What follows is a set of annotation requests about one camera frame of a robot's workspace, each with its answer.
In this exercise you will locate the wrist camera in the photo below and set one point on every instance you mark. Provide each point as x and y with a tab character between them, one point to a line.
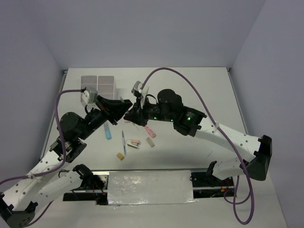
140	93
88	95

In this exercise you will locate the pink mini stapler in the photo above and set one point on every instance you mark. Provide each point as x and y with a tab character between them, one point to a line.
133	143

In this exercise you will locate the yellow eraser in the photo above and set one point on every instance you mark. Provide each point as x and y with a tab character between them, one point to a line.
120	156

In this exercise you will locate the silver foil covered panel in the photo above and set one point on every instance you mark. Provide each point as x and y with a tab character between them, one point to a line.
149	188

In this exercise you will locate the blue highlighter pen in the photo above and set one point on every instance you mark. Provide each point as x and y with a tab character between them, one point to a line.
107	131

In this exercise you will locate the blue ballpoint pen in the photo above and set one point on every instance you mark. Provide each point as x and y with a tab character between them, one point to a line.
124	145

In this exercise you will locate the left white compartment organizer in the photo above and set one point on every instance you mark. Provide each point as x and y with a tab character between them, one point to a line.
88	81

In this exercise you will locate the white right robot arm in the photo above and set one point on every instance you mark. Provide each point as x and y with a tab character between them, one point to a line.
253	154

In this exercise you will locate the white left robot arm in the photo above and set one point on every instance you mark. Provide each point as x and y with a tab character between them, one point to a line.
20	203

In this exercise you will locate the white compartment organizer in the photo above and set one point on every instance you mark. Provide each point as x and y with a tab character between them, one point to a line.
88	81
106	87

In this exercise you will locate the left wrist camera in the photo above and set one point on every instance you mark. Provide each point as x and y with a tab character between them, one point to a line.
88	95

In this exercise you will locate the grey white eraser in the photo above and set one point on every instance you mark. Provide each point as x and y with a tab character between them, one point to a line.
150	142

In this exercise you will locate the right white compartment organizer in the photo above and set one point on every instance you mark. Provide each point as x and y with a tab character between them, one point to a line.
106	87

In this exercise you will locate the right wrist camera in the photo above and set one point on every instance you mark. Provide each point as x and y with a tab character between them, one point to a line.
140	93

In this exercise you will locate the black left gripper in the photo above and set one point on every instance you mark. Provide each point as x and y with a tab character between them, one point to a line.
114	104

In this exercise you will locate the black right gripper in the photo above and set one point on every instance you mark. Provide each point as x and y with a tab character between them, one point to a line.
137	115

